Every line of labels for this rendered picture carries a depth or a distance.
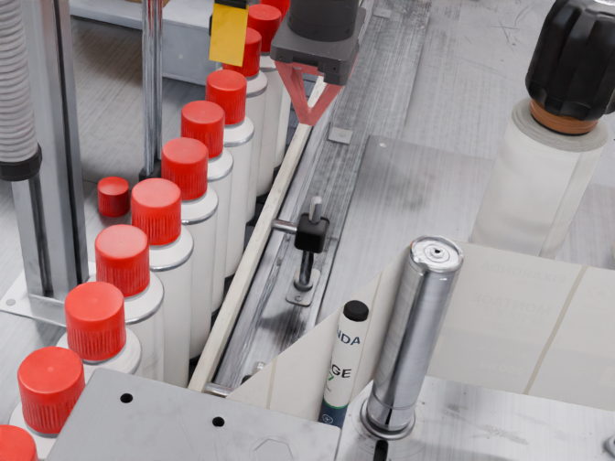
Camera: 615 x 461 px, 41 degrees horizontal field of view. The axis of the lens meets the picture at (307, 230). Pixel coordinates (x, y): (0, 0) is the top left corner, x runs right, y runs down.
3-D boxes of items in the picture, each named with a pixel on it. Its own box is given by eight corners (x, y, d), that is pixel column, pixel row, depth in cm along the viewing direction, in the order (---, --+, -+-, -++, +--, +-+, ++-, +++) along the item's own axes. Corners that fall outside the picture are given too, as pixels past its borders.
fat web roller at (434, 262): (410, 447, 66) (468, 281, 53) (355, 433, 66) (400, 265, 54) (416, 403, 69) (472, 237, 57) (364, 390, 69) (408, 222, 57)
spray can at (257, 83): (243, 235, 83) (260, 55, 69) (196, 220, 83) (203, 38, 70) (262, 207, 86) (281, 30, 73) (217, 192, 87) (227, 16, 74)
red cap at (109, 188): (134, 211, 91) (134, 188, 89) (106, 220, 89) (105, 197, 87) (121, 194, 93) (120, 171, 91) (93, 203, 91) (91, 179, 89)
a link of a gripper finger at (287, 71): (351, 104, 79) (367, 16, 73) (339, 144, 74) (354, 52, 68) (284, 90, 80) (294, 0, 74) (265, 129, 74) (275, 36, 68)
